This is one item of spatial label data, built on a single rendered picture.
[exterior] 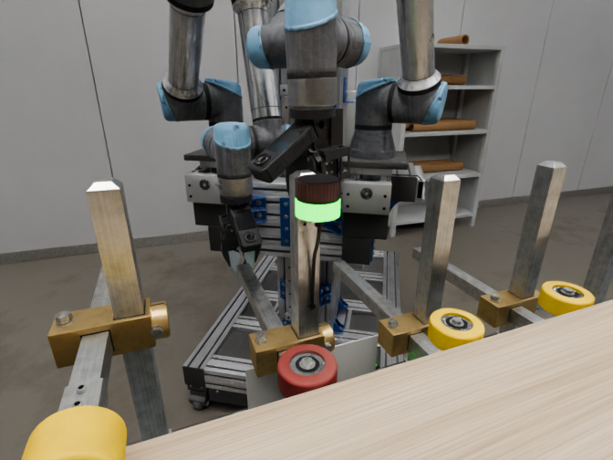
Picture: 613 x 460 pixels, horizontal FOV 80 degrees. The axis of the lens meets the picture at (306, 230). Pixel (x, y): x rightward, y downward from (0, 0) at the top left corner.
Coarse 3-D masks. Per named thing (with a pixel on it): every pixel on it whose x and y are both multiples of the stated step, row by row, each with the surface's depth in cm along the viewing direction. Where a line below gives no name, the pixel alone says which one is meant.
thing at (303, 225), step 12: (300, 180) 46; (312, 180) 46; (324, 180) 46; (336, 180) 46; (300, 228) 52; (312, 228) 53; (312, 264) 54; (312, 276) 55; (312, 288) 56; (312, 300) 57
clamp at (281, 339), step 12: (324, 324) 63; (252, 336) 60; (276, 336) 60; (288, 336) 60; (312, 336) 60; (324, 336) 60; (252, 348) 59; (264, 348) 57; (276, 348) 57; (288, 348) 58; (252, 360) 60; (264, 360) 57; (276, 360) 58; (264, 372) 58
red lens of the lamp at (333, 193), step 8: (296, 184) 46; (304, 184) 45; (312, 184) 45; (328, 184) 45; (336, 184) 46; (296, 192) 47; (304, 192) 45; (312, 192) 45; (320, 192) 45; (328, 192) 45; (336, 192) 46; (304, 200) 46; (312, 200) 45; (320, 200) 45; (328, 200) 46; (336, 200) 46
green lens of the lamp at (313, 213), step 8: (296, 200) 47; (296, 208) 48; (304, 208) 46; (312, 208) 46; (320, 208) 46; (328, 208) 46; (336, 208) 47; (296, 216) 48; (304, 216) 47; (312, 216) 46; (320, 216) 46; (328, 216) 46; (336, 216) 47
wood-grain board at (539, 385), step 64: (576, 320) 58; (384, 384) 46; (448, 384) 46; (512, 384) 46; (576, 384) 46; (128, 448) 38; (192, 448) 38; (256, 448) 38; (320, 448) 38; (384, 448) 38; (448, 448) 38; (512, 448) 38; (576, 448) 38
